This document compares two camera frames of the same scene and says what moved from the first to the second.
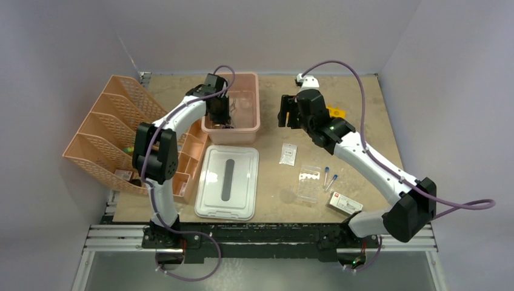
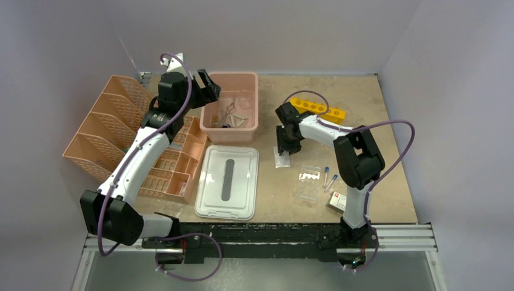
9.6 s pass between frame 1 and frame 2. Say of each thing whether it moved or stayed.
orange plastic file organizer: stayed
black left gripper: moved
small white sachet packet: moved
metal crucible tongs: stayed
